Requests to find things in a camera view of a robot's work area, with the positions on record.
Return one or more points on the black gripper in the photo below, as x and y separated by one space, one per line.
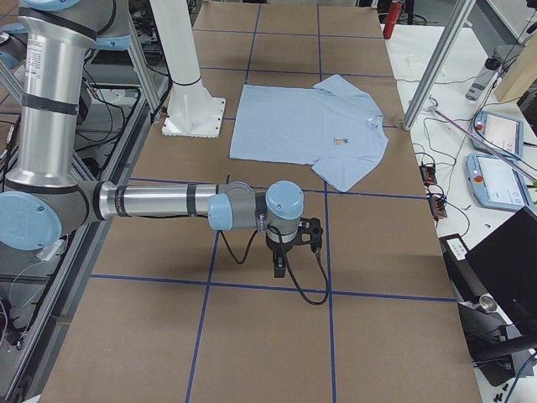
278 252

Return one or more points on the light blue t-shirt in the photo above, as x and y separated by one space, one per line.
333 127

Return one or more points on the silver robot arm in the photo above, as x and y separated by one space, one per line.
59 35

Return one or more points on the lower orange circuit board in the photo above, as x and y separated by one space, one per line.
437 207

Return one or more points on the orange circuit board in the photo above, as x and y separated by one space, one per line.
437 207
427 173

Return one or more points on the upper orange circuit board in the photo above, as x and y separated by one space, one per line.
427 173

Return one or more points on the black box with white label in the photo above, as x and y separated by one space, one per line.
465 280

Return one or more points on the black monitor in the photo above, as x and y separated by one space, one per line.
505 263

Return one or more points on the lower teach pendant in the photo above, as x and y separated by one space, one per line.
495 184

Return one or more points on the teach pendant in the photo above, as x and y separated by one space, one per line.
505 135
495 184

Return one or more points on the upper teach pendant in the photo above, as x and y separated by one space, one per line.
505 135

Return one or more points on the grey water bottle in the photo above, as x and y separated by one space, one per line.
485 75

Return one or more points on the wooden block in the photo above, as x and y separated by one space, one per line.
520 75

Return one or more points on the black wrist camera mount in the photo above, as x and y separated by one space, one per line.
310 233

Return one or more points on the white pedestal column with base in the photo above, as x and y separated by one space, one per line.
192 111

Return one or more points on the aluminium side frame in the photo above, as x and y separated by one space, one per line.
34 293

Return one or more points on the aluminium frame post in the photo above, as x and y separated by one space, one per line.
442 49

